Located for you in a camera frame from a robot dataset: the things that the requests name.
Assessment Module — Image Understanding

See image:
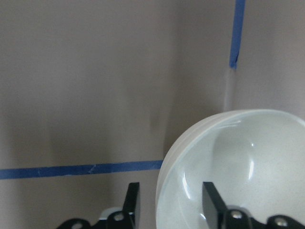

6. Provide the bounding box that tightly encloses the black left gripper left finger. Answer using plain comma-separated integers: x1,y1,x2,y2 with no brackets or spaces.
122,182,140,229

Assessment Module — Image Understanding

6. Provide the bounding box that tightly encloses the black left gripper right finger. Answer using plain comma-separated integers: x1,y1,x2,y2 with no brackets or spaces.
202,182,226,229

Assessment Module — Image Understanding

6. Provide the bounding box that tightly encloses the white ceramic bowl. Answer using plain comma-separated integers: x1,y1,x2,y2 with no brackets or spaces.
155,110,305,229

